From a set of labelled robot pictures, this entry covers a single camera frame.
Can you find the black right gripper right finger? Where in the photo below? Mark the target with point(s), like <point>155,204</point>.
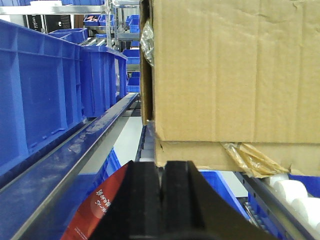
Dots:
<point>193,210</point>

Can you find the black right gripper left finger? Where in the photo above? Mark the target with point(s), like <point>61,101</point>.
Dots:
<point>134,214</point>

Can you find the blue bin below gripper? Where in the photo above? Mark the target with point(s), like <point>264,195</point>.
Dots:
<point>228,186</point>

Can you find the white conveyor roller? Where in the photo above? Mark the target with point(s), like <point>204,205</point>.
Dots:
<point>290,190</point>

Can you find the red printed card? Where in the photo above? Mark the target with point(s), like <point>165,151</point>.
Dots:
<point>94,207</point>

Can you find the large cardboard box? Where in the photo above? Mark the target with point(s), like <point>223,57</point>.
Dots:
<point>233,85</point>

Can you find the large blue crate left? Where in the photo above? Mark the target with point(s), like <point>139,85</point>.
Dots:
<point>40,91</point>

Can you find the blue metal shelf rail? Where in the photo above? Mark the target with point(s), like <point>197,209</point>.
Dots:
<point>27,197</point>

